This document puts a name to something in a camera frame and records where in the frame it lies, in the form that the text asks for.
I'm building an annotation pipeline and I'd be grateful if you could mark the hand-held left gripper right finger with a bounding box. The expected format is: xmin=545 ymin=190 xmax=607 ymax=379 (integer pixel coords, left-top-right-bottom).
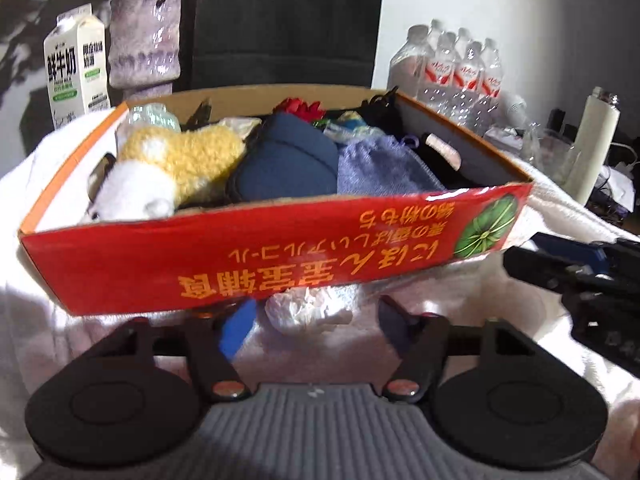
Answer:
xmin=377 ymin=296 xmax=538 ymax=403

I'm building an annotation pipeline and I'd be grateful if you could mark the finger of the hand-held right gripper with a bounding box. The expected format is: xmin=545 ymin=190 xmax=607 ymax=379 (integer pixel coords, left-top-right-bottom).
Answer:
xmin=502 ymin=246 xmax=608 ymax=296
xmin=537 ymin=233 xmax=618 ymax=273

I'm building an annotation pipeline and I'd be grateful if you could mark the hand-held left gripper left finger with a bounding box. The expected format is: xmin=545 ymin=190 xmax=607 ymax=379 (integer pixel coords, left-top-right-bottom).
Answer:
xmin=102 ymin=300 xmax=258 ymax=403

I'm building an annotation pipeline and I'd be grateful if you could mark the white plastic wrapper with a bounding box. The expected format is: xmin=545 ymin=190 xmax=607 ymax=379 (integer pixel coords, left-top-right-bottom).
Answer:
xmin=264 ymin=287 xmax=353 ymax=335

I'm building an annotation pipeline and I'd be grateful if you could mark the cardboard box with red side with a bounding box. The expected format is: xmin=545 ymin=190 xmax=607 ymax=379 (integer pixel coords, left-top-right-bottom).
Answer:
xmin=19 ymin=85 xmax=535 ymax=317

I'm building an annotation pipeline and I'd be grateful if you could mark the clear glass cup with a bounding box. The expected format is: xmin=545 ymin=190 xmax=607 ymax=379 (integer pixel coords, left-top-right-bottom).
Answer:
xmin=525 ymin=127 xmax=576 ymax=181

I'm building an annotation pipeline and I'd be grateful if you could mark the tall white bottle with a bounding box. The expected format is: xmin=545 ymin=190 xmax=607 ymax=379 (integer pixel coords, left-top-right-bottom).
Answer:
xmin=575 ymin=86 xmax=622 ymax=206

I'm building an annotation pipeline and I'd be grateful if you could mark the black cloth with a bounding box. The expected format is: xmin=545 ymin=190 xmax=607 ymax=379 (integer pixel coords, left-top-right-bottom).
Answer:
xmin=400 ymin=130 xmax=501 ymax=191

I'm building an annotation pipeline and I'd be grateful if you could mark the lavender knitted pouch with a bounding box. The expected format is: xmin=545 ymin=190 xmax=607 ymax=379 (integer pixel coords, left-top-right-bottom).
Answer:
xmin=337 ymin=135 xmax=446 ymax=196

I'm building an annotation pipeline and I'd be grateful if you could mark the navy blue pouch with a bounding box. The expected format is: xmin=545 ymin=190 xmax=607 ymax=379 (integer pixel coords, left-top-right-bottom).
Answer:
xmin=226 ymin=112 xmax=341 ymax=203

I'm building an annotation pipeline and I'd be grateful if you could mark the yellow white plush toy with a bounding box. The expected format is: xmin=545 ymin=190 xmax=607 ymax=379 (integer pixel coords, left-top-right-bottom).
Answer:
xmin=92 ymin=125 xmax=247 ymax=222

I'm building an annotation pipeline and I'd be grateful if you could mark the cream plastic wrapper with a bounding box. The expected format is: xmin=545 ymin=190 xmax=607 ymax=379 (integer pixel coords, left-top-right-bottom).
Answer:
xmin=215 ymin=116 xmax=263 ymax=143

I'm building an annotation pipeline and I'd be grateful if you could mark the blue green plastic wrapper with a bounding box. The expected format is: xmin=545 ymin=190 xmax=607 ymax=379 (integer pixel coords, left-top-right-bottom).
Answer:
xmin=322 ymin=110 xmax=386 ymax=141

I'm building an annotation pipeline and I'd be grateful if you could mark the pack of water bottles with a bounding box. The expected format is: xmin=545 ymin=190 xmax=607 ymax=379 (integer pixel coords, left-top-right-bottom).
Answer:
xmin=387 ymin=19 xmax=506 ymax=136

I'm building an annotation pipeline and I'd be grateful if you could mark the clear plastic bottle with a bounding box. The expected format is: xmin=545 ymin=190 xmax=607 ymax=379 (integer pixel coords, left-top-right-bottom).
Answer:
xmin=117 ymin=102 xmax=182 ymax=136

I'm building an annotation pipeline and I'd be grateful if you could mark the red artificial flower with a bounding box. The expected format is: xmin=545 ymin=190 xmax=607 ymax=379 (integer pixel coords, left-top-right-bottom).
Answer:
xmin=274 ymin=97 xmax=326 ymax=121

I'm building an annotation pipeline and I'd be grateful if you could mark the purple ceramic vase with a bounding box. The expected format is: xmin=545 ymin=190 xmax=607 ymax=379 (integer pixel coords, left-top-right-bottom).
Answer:
xmin=107 ymin=0 xmax=183 ymax=103

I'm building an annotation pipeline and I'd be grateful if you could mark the black fabric chair back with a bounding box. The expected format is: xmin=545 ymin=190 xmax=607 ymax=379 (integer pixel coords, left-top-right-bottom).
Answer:
xmin=190 ymin=0 xmax=388 ymax=92

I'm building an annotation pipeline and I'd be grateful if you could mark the white milk carton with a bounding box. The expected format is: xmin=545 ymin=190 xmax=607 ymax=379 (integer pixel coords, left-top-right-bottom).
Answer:
xmin=42 ymin=4 xmax=112 ymax=128

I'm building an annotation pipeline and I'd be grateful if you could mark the white cable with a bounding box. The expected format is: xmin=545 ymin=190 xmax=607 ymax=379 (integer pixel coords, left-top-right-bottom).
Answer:
xmin=602 ymin=142 xmax=640 ymax=176

